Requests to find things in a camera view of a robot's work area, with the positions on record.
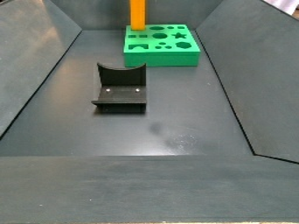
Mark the yellow rectangular block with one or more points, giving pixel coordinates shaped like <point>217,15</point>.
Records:
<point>138,14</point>

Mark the black L-shaped fixture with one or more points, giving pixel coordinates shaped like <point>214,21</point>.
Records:
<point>124,92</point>

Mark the green foam shape board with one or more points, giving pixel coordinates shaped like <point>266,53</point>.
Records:
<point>162,45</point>

